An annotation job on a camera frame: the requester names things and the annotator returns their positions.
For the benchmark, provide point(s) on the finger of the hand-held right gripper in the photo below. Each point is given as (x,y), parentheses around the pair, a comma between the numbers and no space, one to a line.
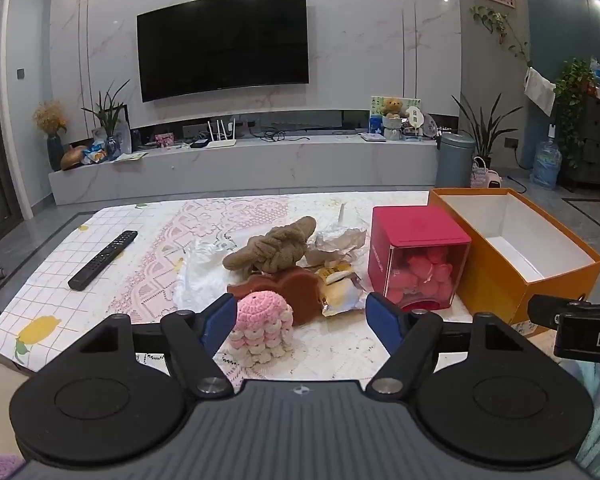
(542,310)

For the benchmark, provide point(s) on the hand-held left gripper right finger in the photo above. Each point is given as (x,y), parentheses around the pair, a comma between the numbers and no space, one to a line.
(384,322)

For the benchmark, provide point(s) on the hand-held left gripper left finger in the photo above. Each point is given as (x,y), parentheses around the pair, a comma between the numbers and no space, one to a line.
(219,322)

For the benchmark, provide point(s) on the pink crochet toy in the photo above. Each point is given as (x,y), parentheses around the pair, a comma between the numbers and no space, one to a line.
(260,320)

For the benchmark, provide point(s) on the white plastic bag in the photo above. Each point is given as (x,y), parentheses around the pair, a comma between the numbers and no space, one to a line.
(200,275)

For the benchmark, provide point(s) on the bread snack packet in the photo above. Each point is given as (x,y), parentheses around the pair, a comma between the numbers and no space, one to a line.
(340,292)

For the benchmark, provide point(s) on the orange cardboard box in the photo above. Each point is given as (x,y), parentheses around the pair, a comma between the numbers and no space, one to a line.
(490,280)

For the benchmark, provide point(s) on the brown sponge block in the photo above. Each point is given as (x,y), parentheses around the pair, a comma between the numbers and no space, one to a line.
(300,292)

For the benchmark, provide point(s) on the brown knotted plush towel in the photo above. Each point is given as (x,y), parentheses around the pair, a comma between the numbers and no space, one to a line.
(272,252)

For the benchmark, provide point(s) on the silver foil bag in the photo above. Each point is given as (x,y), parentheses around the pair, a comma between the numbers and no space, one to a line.
(337,242)

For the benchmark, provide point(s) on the red box with clear window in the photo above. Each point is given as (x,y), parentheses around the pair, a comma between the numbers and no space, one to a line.
(415,232)

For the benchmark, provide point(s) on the black remote control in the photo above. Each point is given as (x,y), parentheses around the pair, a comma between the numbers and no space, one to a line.
(102,260)

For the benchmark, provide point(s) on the pink space heater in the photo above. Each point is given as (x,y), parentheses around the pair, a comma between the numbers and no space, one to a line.
(493,180)

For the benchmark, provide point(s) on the blue water bottle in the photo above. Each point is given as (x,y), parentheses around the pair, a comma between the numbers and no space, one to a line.
(546,165)

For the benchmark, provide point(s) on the grey marble television cabinet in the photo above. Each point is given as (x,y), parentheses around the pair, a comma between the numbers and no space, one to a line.
(280,165)

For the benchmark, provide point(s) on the grey trash bin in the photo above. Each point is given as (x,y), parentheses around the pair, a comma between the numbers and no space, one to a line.
(455,160)

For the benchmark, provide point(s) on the white router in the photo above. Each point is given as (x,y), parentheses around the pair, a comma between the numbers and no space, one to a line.
(222,137)

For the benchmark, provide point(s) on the potted long-leaf plant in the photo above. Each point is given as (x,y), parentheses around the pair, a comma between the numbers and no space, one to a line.
(485,130)

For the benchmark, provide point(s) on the pink card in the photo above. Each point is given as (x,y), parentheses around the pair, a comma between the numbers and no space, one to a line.
(163,140)

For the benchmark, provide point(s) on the small white fan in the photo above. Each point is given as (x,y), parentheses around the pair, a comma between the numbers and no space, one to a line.
(416,120)

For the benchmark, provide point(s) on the brown teddy bear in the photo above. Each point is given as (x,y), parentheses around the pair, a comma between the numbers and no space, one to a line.
(392,115)

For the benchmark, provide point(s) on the blue snack bag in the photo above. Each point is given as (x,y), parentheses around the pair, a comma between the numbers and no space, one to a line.
(95,154)

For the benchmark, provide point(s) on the leafy plant on cabinet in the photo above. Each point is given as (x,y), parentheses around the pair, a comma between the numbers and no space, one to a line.
(572,95)

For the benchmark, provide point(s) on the round brown bread loaf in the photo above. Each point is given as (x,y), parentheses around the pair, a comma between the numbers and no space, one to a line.
(74,157)

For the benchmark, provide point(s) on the white hanging towel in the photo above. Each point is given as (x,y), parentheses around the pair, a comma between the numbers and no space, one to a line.
(539,90)

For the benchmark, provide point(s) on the green plant in glass vase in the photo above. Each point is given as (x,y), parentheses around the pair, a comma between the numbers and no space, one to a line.
(111,120)

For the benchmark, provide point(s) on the dried flowers in dark vase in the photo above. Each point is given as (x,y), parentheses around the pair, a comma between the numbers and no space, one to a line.
(52,130)

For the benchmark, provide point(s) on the hanging vine plant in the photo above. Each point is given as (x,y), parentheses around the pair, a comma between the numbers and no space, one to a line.
(500,25)

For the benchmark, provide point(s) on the black wall television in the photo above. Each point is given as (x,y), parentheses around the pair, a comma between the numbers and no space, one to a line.
(222,45)

